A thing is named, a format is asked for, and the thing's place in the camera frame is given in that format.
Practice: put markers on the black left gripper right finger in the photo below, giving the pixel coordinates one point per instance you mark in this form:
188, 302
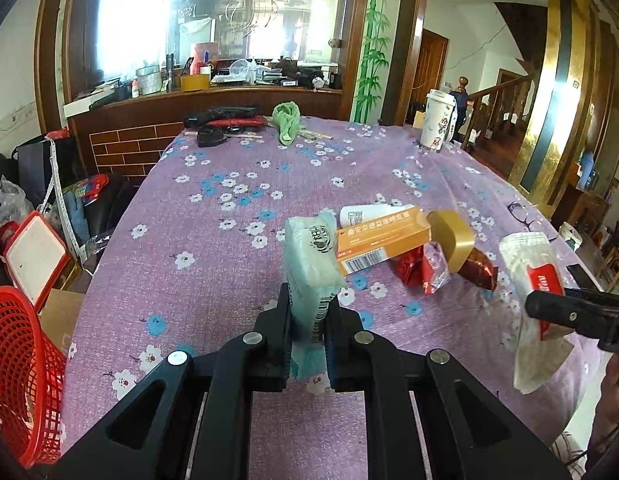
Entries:
427, 416

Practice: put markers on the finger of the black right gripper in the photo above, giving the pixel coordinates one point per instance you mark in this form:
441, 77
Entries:
551, 308

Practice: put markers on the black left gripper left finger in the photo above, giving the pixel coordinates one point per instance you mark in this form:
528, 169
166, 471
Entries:
190, 417

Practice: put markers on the red white plastic wrapper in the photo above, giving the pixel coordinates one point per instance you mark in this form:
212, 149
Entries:
542, 348

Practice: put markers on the teal tissue pack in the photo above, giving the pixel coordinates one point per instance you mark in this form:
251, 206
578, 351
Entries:
314, 280

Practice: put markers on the orange medicine box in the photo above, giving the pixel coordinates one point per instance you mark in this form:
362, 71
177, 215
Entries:
374, 241

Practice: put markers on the pink red snack bag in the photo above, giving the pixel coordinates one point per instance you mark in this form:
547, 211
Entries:
424, 267

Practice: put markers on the dark red candy wrapper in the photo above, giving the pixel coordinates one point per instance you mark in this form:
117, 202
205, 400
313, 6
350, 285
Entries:
479, 270

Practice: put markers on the person's right hand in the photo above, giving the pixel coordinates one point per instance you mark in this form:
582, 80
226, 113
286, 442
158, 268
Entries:
606, 419

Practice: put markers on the eyeglasses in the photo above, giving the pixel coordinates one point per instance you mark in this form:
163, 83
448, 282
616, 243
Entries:
526, 217

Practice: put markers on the purple floral tablecloth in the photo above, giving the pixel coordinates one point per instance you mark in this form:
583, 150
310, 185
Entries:
212, 234

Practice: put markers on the white red tube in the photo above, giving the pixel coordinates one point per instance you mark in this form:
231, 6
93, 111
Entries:
356, 214

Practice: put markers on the red plastic basket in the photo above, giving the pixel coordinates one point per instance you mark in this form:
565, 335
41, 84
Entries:
31, 383

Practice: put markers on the red framed white tray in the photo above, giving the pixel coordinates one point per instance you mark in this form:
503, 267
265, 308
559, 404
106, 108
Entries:
35, 257

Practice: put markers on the black key fob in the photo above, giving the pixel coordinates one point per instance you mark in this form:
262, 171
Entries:
208, 137

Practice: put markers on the white floral paper cup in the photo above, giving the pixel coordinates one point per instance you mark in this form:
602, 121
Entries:
439, 120

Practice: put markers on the green cloth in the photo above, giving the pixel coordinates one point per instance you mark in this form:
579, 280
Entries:
286, 119

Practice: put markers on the black red folded umbrella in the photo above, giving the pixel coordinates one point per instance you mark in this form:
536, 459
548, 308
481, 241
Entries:
226, 117

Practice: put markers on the wooden counter ledge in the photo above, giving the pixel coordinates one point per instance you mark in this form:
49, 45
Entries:
128, 137

